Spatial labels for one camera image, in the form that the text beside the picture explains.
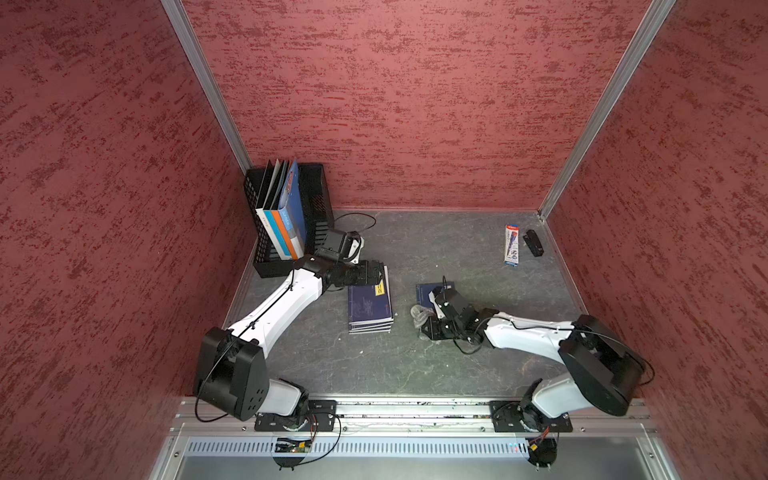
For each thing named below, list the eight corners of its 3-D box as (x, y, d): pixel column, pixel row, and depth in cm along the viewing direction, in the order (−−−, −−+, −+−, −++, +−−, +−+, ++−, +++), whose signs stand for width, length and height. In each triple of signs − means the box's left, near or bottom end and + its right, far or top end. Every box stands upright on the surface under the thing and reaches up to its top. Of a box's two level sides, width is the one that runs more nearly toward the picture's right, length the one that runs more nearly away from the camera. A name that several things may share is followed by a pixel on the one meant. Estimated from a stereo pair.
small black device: (531, 256, 110) (534, 251, 107) (521, 235, 116) (524, 229, 114) (540, 256, 110) (544, 250, 107) (530, 235, 117) (533, 229, 114)
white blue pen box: (503, 263, 108) (505, 260, 106) (505, 225, 120) (507, 222, 118) (517, 266, 107) (519, 263, 105) (517, 228, 119) (519, 224, 117)
